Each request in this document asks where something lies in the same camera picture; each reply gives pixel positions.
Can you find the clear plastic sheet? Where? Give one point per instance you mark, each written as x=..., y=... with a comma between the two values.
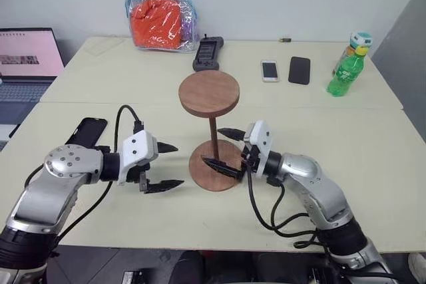
x=103, y=45

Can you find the black phone case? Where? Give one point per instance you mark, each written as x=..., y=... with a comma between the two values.
x=87, y=131

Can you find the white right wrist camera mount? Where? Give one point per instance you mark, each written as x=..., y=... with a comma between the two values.
x=261, y=134

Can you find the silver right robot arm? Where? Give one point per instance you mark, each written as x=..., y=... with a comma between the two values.
x=319, y=191

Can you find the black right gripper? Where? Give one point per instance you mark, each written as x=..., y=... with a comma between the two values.
x=252, y=161

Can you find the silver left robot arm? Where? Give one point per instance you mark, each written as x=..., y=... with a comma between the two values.
x=50, y=194

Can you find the white shoe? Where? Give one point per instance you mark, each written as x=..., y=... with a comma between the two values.
x=418, y=267

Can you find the wooden pole with round top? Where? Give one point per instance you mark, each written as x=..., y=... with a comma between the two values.
x=209, y=91

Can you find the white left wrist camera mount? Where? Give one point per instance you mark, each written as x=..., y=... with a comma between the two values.
x=139, y=146

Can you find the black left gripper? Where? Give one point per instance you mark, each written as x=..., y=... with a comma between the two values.
x=137, y=174

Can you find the orange cloth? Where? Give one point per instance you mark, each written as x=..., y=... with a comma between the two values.
x=154, y=24

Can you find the grey open laptop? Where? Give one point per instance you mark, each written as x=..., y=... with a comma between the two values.
x=26, y=51

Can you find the black handheld controller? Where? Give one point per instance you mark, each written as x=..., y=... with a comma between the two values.
x=207, y=52

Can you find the clear plastic zip bag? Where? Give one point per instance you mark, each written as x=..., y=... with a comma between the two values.
x=159, y=24

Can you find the black smartphone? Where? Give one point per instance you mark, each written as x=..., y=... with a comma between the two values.
x=299, y=70

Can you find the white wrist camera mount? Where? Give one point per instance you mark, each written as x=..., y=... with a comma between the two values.
x=139, y=146
x=261, y=134

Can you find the white smartphone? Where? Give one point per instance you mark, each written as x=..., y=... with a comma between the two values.
x=270, y=70

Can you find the purple cloth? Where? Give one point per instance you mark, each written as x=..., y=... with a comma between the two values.
x=188, y=28

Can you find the green plastic bottle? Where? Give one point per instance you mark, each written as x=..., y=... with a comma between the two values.
x=344, y=76

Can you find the round wooden base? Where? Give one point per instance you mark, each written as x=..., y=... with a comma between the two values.
x=216, y=185

